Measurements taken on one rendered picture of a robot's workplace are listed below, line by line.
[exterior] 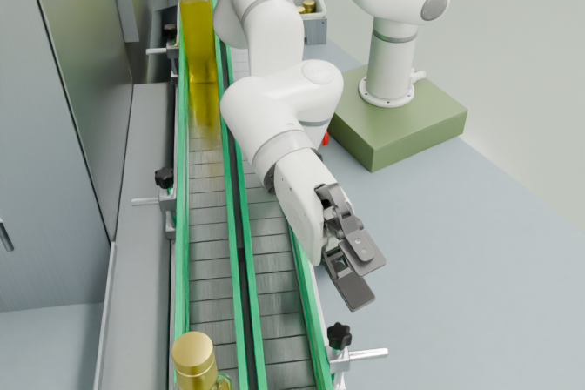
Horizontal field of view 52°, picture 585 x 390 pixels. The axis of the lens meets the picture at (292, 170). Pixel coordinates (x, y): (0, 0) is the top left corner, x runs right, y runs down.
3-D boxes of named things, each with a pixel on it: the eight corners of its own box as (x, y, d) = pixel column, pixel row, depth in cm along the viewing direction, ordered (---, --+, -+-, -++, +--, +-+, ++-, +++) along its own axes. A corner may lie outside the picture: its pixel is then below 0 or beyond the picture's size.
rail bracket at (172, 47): (152, 79, 132) (142, 23, 123) (184, 77, 133) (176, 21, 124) (151, 89, 129) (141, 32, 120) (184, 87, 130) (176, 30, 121)
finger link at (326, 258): (310, 248, 71) (333, 285, 68) (310, 227, 67) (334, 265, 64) (331, 238, 72) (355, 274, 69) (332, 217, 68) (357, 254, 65)
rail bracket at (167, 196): (141, 229, 99) (126, 166, 90) (184, 225, 99) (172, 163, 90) (139, 247, 96) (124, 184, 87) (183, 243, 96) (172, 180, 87)
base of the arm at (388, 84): (403, 67, 145) (413, 8, 135) (435, 95, 137) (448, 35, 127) (347, 84, 140) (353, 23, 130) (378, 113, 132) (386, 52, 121)
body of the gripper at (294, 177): (261, 200, 73) (306, 276, 68) (257, 151, 65) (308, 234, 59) (315, 176, 75) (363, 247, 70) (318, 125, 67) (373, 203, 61)
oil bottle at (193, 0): (189, 70, 134) (177, -23, 120) (214, 68, 135) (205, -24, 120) (189, 84, 130) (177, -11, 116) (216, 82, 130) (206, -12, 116)
